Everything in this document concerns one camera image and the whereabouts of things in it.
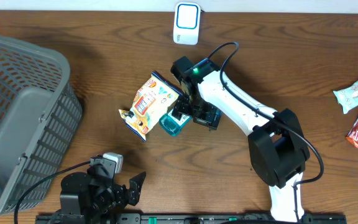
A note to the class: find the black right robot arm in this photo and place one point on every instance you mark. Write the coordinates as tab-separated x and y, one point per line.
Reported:
277	150

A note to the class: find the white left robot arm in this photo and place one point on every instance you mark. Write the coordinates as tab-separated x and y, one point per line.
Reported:
88	197

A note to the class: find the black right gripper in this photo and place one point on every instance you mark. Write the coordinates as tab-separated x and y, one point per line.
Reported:
209	119

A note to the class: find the light teal wipes packet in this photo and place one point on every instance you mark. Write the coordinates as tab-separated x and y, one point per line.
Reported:
348	97

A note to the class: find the white barcode scanner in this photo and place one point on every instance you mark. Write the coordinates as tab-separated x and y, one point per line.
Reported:
186	25

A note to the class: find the grey plastic basket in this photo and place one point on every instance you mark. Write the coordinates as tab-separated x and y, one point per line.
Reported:
39	117

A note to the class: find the yellow snack bag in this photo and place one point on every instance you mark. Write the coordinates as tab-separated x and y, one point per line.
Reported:
151	102

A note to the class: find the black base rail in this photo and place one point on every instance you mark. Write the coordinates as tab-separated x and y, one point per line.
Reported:
137	218

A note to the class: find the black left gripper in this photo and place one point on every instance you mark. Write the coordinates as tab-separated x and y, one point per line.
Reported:
135	185

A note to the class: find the teal mouthwash bottle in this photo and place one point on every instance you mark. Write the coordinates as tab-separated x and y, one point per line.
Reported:
172	125

